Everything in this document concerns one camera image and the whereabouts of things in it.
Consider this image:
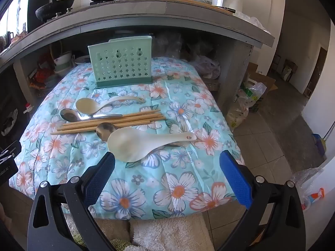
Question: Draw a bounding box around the bunch of wooden chopsticks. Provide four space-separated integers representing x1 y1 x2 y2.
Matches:
50 109 166 136

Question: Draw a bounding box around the orange spray bottle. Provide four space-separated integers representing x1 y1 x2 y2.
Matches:
301 187 325 211

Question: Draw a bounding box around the stack of ceramic bowls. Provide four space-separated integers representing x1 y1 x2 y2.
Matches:
54 51 72 74

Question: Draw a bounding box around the black wok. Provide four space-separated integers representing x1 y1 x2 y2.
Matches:
35 0 75 21

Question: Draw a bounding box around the red snack packet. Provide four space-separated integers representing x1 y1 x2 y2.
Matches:
29 68 57 89

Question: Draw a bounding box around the white bag with groceries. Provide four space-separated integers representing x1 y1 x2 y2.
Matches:
226 81 267 131

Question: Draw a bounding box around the clear plastic bag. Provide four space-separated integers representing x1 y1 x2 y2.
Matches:
236 12 271 34

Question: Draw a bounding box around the stainless steel spoon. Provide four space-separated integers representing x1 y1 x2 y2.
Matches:
60 108 123 123
96 122 184 147

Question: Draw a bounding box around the cardboard box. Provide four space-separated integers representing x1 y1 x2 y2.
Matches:
245 63 276 113

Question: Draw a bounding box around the floral printed blanket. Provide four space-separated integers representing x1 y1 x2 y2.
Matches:
9 56 245 220

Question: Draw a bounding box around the green plastic utensil holder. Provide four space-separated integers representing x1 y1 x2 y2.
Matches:
88 35 152 89

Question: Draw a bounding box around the crumpled plastic bag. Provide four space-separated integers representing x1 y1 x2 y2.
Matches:
194 55 220 80

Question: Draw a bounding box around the beige plastic rice spoon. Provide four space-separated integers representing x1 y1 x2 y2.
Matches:
75 96 146 117

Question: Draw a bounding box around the beige fluffy mat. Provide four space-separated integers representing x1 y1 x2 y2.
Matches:
65 212 131 251

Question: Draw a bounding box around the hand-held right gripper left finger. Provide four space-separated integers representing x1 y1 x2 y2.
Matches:
27 152 116 251

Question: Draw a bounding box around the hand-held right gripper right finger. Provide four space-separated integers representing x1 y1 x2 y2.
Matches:
219 150 307 251

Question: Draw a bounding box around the white fluffy towel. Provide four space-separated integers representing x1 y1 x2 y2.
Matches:
129 213 215 251

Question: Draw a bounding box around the grey concrete counter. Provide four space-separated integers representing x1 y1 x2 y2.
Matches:
0 0 275 102

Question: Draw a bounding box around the window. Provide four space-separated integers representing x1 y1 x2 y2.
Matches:
0 0 32 47

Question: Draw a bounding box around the gas stove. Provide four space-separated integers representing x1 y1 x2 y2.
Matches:
40 0 133 23

